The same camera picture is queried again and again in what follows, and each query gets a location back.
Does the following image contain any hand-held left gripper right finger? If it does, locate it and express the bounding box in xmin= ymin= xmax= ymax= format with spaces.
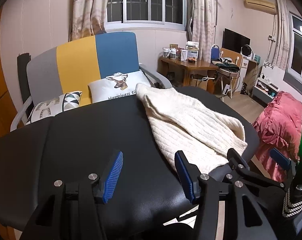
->
xmin=174 ymin=151 xmax=279 ymax=240

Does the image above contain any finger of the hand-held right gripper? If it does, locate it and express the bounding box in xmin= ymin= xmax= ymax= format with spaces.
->
xmin=222 ymin=148 xmax=287 ymax=193
xmin=269 ymin=147 xmax=298 ymax=188

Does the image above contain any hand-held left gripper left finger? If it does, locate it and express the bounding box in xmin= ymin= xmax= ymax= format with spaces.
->
xmin=20 ymin=150 xmax=123 ymax=240

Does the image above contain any cream knit sweater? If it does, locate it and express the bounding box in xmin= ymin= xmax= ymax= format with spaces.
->
xmin=135 ymin=82 xmax=248 ymax=174

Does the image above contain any dark clothes pile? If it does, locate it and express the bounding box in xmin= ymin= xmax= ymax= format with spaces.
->
xmin=211 ymin=58 xmax=241 ymax=72

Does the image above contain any red ruffled quilt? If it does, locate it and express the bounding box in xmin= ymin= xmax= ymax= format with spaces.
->
xmin=252 ymin=91 xmax=302 ymax=183

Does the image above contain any white low shelf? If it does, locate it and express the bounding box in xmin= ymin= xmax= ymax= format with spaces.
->
xmin=252 ymin=77 xmax=281 ymax=104

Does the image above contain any white deer print pillow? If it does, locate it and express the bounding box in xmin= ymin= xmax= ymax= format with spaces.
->
xmin=88 ymin=70 xmax=152 ymax=103

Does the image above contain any brown paper bag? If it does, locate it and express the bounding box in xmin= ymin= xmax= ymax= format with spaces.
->
xmin=191 ymin=76 xmax=209 ymax=90

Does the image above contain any geometric pattern pillow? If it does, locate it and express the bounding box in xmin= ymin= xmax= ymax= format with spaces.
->
xmin=25 ymin=91 xmax=83 ymax=125

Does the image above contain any grey framed window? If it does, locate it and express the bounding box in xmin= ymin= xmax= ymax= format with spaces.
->
xmin=283 ymin=12 xmax=302 ymax=90

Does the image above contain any brown wooden desk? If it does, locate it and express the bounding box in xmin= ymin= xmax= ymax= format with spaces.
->
xmin=158 ymin=55 xmax=219 ymax=90

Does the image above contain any wooden chair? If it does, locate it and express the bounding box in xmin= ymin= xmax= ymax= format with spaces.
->
xmin=216 ymin=47 xmax=242 ymax=99

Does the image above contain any small white fan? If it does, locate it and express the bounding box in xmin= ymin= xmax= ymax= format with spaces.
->
xmin=241 ymin=44 xmax=252 ymax=58

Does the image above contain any grey yellow blue sofa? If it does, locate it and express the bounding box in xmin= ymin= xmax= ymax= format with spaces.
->
xmin=10 ymin=32 xmax=175 ymax=132

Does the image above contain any cardboard box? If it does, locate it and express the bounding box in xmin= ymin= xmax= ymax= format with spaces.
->
xmin=185 ymin=41 xmax=200 ymax=60

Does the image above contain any black flat screen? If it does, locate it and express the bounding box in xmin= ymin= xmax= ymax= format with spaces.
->
xmin=222 ymin=28 xmax=251 ymax=54

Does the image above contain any beige floral curtain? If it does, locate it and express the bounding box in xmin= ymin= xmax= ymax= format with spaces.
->
xmin=68 ymin=0 xmax=115 ymax=42
xmin=188 ymin=0 xmax=216 ymax=62
xmin=273 ymin=0 xmax=295 ymax=70

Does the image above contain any metal stand pole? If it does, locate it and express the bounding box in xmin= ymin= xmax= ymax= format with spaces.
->
xmin=214 ymin=0 xmax=232 ymax=48

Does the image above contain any barred sliding window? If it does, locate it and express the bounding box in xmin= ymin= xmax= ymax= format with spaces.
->
xmin=106 ymin=0 xmax=189 ymax=30

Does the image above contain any wall air conditioner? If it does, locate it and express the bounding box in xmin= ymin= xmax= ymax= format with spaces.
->
xmin=244 ymin=0 xmax=277 ymax=15

